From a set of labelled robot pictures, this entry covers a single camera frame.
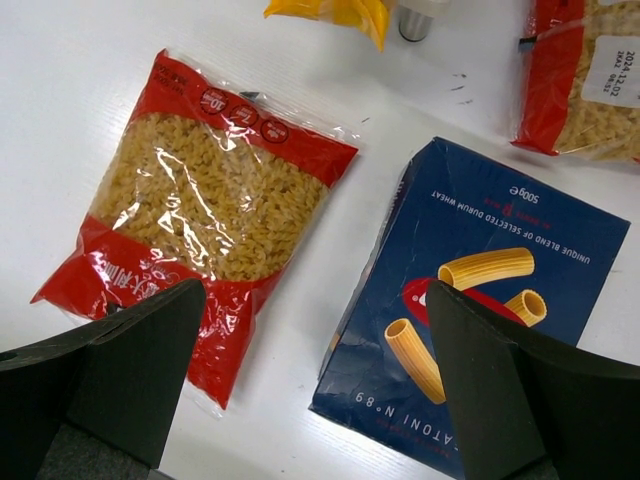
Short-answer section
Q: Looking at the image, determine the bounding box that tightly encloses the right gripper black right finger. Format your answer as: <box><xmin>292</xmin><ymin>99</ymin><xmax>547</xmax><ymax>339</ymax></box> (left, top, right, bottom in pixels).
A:
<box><xmin>427</xmin><ymin>281</ymin><xmax>639</xmax><ymax>479</ymax></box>

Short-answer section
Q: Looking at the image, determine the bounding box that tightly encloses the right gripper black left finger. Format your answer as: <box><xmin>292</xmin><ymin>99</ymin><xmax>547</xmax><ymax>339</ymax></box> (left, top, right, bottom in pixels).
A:
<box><xmin>1</xmin><ymin>279</ymin><xmax>206</xmax><ymax>479</ymax></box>

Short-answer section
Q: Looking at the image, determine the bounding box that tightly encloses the blue rigatoni pasta box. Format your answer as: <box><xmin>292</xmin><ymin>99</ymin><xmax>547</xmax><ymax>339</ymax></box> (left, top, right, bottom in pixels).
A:
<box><xmin>311</xmin><ymin>137</ymin><xmax>630</xmax><ymax>479</ymax></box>

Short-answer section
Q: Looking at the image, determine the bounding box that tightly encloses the white two-tier shelf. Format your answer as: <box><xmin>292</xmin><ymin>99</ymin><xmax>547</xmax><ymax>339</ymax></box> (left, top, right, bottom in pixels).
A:
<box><xmin>398</xmin><ymin>0</ymin><xmax>450</xmax><ymax>43</ymax></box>

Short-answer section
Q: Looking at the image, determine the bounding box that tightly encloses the yellow spaghetti bag on shelf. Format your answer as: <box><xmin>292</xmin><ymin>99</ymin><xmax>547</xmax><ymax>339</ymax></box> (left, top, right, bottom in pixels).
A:
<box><xmin>263</xmin><ymin>0</ymin><xmax>397</xmax><ymax>52</ymax></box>

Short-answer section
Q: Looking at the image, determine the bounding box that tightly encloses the red fusilli bag centre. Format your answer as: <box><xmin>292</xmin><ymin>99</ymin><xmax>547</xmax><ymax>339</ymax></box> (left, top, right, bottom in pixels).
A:
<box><xmin>34</xmin><ymin>50</ymin><xmax>360</xmax><ymax>411</ymax></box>

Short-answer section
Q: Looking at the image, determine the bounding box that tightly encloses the red fusilli bag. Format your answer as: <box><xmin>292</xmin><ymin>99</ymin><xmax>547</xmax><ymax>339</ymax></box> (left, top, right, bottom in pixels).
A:
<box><xmin>512</xmin><ymin>1</ymin><xmax>639</xmax><ymax>162</ymax></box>
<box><xmin>34</xmin><ymin>50</ymin><xmax>360</xmax><ymax>411</ymax></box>

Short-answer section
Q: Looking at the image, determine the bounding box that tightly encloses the red fusilli bag right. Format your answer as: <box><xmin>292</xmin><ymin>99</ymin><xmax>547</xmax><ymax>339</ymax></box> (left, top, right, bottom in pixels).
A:
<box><xmin>512</xmin><ymin>1</ymin><xmax>639</xmax><ymax>162</ymax></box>

